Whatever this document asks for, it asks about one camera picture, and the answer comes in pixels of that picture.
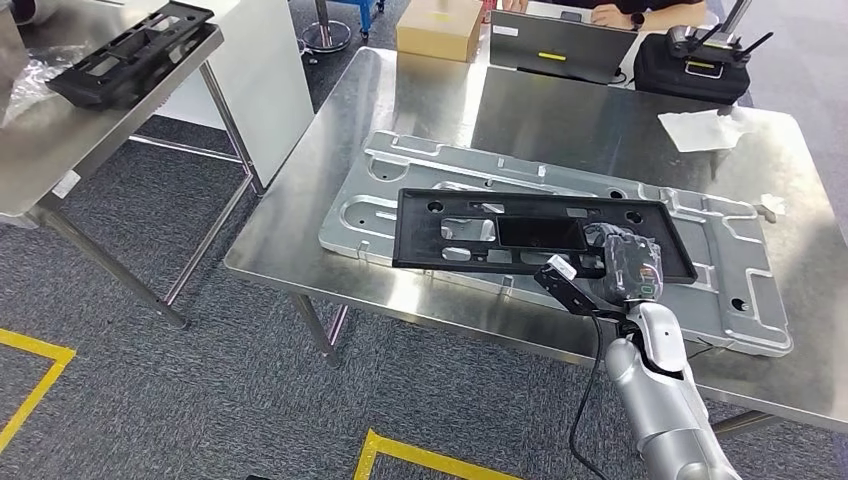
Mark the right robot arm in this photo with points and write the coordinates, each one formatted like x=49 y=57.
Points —
x=656 y=411

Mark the blue metal cart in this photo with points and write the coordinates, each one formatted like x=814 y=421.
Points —
x=361 y=10

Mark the clear plastic sheet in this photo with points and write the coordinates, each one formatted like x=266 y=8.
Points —
x=33 y=79

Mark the small white scrap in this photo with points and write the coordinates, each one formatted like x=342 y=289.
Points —
x=772 y=204

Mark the stamped metal panel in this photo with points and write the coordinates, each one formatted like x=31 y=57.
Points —
x=742 y=265

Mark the chrome stanchion post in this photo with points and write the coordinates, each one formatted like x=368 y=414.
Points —
x=326 y=36

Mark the grey metal pole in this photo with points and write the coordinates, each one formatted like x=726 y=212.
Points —
x=734 y=16

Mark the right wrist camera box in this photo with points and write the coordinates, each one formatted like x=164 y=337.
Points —
x=563 y=281

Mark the stainless steel workbench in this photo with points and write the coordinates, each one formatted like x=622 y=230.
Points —
x=563 y=119

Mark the white cabinet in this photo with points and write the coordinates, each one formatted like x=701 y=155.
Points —
x=265 y=86

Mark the black remote controller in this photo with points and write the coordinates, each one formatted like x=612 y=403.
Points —
x=682 y=40

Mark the chrome curved part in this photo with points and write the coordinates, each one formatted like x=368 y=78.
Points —
x=30 y=10

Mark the white paper sheet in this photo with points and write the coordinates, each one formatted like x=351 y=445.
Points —
x=702 y=129

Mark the grey laptop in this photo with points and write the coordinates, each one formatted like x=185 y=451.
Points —
x=563 y=46

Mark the brown cardboard box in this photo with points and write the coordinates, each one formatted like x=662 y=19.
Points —
x=437 y=36

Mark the black plastic bracket part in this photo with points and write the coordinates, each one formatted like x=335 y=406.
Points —
x=417 y=238
x=86 y=86

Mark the grey metal box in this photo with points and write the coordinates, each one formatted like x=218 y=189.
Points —
x=13 y=66

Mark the black carry bag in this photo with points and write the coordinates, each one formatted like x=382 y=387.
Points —
x=662 y=73

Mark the person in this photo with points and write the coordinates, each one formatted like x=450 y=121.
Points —
x=669 y=14

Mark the stainless steel table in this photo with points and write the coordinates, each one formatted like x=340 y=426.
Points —
x=53 y=146

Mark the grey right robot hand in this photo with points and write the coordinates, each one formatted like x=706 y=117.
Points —
x=632 y=272

